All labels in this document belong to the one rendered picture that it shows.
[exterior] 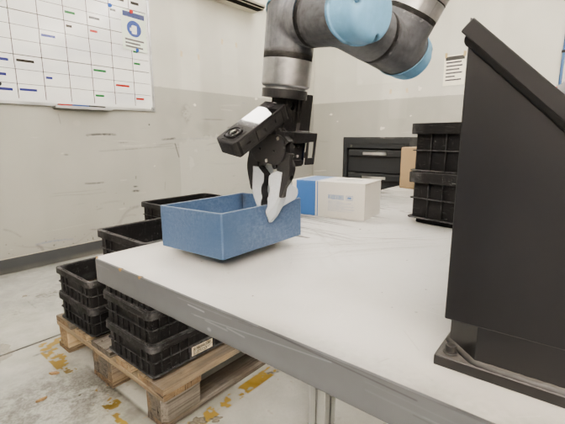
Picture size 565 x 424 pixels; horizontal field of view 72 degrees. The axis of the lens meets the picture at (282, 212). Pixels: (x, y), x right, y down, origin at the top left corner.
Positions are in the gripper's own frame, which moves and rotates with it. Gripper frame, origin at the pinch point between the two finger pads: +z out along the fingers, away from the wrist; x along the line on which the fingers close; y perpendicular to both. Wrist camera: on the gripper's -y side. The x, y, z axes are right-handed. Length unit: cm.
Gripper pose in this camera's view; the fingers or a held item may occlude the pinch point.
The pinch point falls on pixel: (265, 214)
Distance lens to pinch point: 64.0
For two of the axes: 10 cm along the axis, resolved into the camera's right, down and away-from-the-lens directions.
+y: 6.5, -1.4, 7.4
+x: -7.5, -2.4, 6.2
